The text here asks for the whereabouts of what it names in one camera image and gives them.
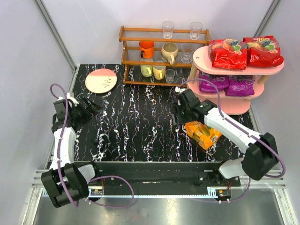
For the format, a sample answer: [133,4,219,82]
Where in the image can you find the pink and cream plate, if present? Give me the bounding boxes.
[85,68,117,94]

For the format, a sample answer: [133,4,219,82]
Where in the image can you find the orange candy bag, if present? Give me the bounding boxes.
[185,121,222,150]

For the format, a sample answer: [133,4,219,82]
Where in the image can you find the purple candy bag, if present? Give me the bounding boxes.
[199,72,230,93]
[225,75,255,97]

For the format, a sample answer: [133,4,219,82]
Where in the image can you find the red candy bag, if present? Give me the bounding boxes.
[208,38,247,70]
[243,35,284,68]

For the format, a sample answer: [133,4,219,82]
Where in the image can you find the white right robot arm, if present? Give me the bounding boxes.
[171,87,279,180]

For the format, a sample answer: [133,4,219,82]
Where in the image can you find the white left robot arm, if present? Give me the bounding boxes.
[41,93,102,208]

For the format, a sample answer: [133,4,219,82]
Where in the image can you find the clear glass bottom shelf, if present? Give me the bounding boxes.
[165,69,175,83]

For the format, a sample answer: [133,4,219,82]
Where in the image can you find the clear glass shelf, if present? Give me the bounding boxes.
[165,69,175,83]
[181,43,195,64]

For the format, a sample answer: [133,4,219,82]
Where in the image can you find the pink three-tier shelf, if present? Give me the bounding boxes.
[189,46,285,115]

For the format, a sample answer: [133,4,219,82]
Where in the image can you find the clear glass middle shelf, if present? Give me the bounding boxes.
[181,43,195,64]

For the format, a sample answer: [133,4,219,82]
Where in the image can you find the cream yellow mug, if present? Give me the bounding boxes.
[153,65,166,80]

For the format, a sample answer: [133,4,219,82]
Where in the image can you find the pale green mug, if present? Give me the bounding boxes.
[140,65,153,77]

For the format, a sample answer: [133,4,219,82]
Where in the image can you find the beige round mug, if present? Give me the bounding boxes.
[161,43,179,65]

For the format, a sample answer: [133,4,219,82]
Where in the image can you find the brown wooden cup rack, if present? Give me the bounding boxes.
[119,26,210,86]

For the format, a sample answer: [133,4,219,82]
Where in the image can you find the orange mug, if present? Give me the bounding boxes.
[139,41,155,59]

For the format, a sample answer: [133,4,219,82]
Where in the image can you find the clear glass top right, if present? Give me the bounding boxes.
[190,22,203,40]

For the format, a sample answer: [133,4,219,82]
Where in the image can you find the clear glass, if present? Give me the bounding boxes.
[162,21,174,39]
[190,22,203,40]

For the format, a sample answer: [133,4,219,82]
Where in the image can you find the clear glass top left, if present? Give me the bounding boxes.
[162,21,174,39]

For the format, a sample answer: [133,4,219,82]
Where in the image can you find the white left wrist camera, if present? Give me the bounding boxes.
[67,92,79,105]

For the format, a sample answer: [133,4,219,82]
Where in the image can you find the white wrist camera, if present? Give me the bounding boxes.
[175,86,186,94]
[67,92,79,105]

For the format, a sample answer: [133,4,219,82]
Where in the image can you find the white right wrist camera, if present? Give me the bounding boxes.
[175,86,186,94]

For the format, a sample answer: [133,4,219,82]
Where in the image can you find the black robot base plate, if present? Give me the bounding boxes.
[74,161,241,188]

